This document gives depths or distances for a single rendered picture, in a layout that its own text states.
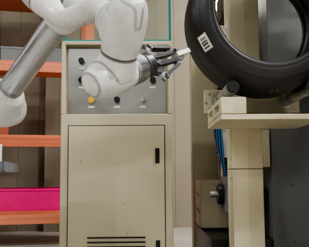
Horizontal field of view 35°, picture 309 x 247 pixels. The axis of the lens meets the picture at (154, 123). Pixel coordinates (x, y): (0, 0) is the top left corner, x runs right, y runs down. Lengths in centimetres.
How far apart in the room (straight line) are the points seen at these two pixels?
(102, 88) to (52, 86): 424
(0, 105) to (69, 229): 71
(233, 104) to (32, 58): 80
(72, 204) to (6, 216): 196
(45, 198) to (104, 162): 206
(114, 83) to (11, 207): 323
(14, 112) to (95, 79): 91
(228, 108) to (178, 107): 404
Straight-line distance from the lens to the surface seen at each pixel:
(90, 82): 130
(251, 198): 208
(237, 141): 207
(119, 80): 131
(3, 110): 212
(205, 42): 173
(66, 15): 152
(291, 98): 197
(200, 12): 175
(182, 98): 575
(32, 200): 442
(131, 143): 240
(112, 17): 125
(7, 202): 444
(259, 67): 172
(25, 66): 200
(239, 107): 171
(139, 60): 140
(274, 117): 173
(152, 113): 242
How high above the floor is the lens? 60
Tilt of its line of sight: 6 degrees up
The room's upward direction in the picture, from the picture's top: straight up
